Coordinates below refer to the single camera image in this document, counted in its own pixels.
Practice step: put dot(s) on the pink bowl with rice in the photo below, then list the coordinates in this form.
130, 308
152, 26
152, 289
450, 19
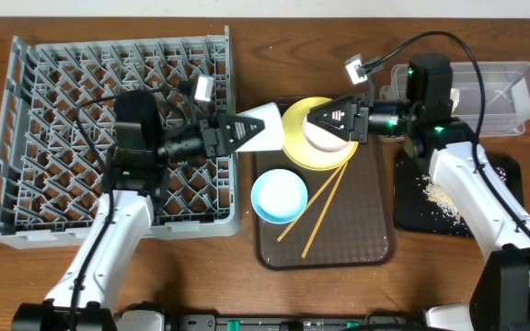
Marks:
321, 139

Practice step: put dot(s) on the yellow round plate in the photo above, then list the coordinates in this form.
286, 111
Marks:
298, 149

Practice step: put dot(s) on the spilled rice pile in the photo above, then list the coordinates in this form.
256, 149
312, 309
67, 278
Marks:
438, 197

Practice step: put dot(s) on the white plastic cup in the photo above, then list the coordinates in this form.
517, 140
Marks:
272, 137

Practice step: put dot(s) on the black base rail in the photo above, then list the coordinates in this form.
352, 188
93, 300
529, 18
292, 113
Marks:
292, 323

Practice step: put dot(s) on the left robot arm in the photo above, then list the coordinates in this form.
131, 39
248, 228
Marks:
135, 182

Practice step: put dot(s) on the wooden chopstick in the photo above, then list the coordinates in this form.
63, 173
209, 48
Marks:
324, 211
309, 203

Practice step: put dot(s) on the light blue bowl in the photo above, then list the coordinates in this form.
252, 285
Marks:
279, 196

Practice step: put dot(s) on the grey plastic dishwasher rack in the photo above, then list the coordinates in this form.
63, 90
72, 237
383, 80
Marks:
56, 121

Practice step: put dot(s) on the white tissue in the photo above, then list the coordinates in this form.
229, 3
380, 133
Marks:
455, 97

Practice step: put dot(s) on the clear plastic waste bin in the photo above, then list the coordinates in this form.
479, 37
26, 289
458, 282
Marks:
507, 93

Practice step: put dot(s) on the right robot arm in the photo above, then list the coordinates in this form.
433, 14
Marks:
449, 150

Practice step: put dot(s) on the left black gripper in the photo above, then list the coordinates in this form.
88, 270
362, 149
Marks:
209, 138

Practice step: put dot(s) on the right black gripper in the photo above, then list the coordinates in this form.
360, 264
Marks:
362, 119

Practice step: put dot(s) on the black waste tray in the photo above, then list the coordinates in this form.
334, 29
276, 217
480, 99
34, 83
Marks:
413, 213

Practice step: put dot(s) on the brown plastic serving tray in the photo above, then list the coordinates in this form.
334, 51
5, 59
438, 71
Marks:
357, 230

